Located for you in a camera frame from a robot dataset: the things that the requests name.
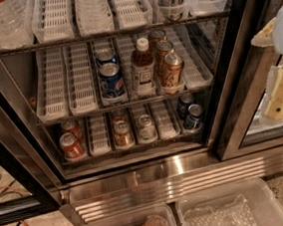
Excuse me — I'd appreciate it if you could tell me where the blue pepsi can middle front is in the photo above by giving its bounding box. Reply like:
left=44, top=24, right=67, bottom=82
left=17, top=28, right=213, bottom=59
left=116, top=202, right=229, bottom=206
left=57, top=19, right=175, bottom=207
left=99, top=63, right=126, bottom=99

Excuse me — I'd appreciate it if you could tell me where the silver 7up can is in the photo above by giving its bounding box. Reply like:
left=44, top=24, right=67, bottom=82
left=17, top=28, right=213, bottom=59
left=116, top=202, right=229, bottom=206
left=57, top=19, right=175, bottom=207
left=139, top=114, right=155, bottom=140

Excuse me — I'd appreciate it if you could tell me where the gold can rear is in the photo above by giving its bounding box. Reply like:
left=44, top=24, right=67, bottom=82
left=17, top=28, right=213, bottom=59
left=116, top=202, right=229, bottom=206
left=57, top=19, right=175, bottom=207
left=148, top=29, right=167, bottom=49

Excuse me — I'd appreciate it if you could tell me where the gold can middle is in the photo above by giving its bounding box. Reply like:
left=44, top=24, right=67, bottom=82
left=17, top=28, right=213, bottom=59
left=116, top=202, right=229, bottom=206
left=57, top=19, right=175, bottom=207
left=153, top=40, right=174, bottom=76

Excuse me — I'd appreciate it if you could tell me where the orange soda can rear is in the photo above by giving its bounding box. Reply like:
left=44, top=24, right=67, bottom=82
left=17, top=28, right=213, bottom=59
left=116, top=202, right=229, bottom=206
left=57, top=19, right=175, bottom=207
left=61, top=119, right=83, bottom=140

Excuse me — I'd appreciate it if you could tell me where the brown soda can rear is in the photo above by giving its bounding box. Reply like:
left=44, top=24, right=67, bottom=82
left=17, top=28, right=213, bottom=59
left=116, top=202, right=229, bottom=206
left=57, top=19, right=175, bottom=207
left=111, top=109, right=127, bottom=122

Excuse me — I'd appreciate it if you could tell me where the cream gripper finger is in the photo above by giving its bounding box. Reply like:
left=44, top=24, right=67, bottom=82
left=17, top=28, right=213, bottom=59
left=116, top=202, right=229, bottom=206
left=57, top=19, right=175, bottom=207
left=263, top=66, right=283, bottom=120
left=251, top=18, right=276, bottom=48

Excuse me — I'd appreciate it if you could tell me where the orange soda can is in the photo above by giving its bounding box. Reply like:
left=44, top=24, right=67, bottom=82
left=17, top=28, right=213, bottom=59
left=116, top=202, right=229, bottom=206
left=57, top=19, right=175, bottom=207
left=61, top=119, right=83, bottom=140
left=59, top=132, right=84, bottom=159

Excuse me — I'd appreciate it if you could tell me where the tea bottle white cap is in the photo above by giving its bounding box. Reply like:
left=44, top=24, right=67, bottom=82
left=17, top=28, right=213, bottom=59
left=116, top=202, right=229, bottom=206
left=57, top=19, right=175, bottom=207
left=131, top=38, right=154, bottom=93

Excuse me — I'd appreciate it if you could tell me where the clear bin with bubble wrap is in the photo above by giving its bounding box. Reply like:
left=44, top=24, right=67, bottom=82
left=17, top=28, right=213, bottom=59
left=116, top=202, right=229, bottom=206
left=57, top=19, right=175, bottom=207
left=175, top=178, right=283, bottom=226

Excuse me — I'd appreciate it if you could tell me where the gold can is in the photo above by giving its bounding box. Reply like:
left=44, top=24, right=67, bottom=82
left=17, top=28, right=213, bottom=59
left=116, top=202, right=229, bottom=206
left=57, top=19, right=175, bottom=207
left=161, top=53, right=184, bottom=88
left=153, top=40, right=174, bottom=76
left=148, top=29, right=167, bottom=49

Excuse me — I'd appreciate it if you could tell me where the fridge glass door right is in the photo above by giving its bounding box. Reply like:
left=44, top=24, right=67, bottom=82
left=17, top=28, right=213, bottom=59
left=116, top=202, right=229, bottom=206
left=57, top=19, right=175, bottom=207
left=208, top=0, right=283, bottom=160

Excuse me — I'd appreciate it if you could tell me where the blue pepsi can bottom rear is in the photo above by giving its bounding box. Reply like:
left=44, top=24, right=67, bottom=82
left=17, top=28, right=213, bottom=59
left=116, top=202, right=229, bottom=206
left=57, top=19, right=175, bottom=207
left=176, top=94, right=194, bottom=119

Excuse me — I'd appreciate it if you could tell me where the brown soda can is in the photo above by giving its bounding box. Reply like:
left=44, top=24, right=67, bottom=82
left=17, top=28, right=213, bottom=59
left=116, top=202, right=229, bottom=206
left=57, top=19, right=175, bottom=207
left=114, top=120, right=133, bottom=147
left=111, top=109, right=127, bottom=122

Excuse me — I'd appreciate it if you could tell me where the gold can front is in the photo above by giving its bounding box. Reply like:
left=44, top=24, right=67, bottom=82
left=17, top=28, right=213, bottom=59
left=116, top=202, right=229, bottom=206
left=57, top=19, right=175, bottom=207
left=161, top=53, right=184, bottom=88

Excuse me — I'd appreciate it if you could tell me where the blue pepsi can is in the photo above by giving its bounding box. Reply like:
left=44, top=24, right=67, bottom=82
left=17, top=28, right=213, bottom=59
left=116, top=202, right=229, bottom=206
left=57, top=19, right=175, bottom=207
left=183, top=104, right=203, bottom=130
left=96, top=50, right=118, bottom=67
left=176, top=94, right=194, bottom=119
left=99, top=63, right=126, bottom=99

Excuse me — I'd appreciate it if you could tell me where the blue pepsi can middle rear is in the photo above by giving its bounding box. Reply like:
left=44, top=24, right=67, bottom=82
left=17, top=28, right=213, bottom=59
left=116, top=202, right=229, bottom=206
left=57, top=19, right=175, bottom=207
left=96, top=50, right=118, bottom=67

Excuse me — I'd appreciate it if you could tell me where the brown soda can front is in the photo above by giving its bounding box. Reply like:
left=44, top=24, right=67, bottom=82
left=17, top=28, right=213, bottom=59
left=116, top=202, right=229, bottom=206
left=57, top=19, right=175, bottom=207
left=114, top=120, right=133, bottom=147

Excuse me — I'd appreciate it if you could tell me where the clear water bottle top shelf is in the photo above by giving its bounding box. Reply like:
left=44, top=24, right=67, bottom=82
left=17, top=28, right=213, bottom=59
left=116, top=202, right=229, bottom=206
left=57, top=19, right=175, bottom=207
left=0, top=0, right=34, bottom=50

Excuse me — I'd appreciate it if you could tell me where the fridge glass door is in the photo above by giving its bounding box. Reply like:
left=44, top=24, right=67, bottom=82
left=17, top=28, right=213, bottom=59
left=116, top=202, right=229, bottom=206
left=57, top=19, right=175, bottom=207
left=208, top=0, right=283, bottom=160
left=0, top=53, right=65, bottom=226

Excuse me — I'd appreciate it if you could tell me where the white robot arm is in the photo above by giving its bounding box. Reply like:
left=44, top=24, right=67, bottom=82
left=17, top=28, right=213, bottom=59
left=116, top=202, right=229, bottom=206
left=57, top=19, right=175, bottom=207
left=251, top=5, right=283, bottom=124

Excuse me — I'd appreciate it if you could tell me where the blue pepsi can bottom front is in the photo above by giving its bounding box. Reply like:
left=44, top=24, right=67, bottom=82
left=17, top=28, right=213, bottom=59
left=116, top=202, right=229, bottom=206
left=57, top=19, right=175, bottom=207
left=183, top=104, right=203, bottom=130

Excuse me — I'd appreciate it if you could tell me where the orange soda can front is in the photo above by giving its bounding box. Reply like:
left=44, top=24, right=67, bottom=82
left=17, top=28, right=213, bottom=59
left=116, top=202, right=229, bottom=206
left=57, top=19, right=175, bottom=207
left=59, top=132, right=84, bottom=159

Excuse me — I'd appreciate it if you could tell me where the fridge glass door left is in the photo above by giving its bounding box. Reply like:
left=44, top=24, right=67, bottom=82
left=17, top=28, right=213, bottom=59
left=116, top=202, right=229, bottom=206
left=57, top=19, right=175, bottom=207
left=0, top=53, right=65, bottom=226

